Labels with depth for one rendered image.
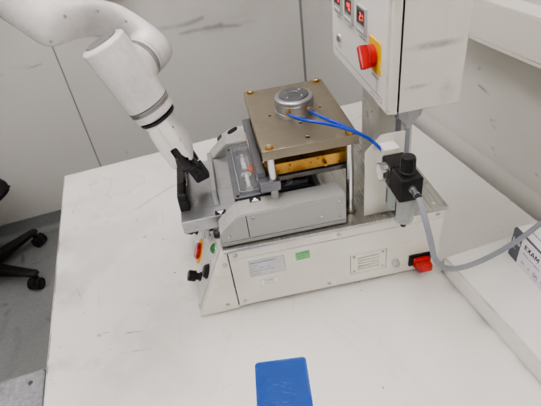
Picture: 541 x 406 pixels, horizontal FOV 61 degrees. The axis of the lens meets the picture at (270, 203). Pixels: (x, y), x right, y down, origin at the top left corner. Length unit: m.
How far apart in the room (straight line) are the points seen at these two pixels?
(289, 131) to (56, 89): 1.74
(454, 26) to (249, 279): 0.59
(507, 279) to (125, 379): 0.79
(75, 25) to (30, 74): 1.54
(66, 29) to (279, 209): 0.49
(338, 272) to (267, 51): 1.70
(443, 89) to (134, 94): 0.53
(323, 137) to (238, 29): 1.65
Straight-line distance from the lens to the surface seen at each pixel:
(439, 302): 1.04
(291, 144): 0.84
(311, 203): 0.87
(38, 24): 0.91
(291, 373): 0.93
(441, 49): 0.82
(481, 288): 1.02
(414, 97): 0.83
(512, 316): 0.99
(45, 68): 2.44
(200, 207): 0.95
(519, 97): 1.27
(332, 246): 0.95
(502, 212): 1.29
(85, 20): 0.94
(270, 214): 0.87
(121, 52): 0.85
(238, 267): 0.94
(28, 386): 1.09
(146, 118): 0.89
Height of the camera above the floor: 1.53
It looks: 37 degrees down
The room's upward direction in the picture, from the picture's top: 8 degrees counter-clockwise
